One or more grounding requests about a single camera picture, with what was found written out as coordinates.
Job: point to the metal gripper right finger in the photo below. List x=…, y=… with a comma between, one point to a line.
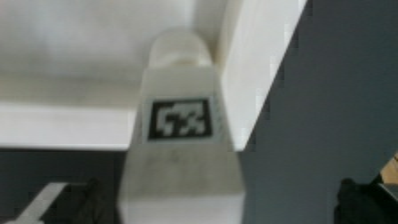
x=366, y=203

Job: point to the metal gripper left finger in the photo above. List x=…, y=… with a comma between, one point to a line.
x=69, y=203

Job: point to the white leg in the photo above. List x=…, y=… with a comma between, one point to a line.
x=181, y=184

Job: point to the white square tabletop part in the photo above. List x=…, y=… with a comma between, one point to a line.
x=74, y=44

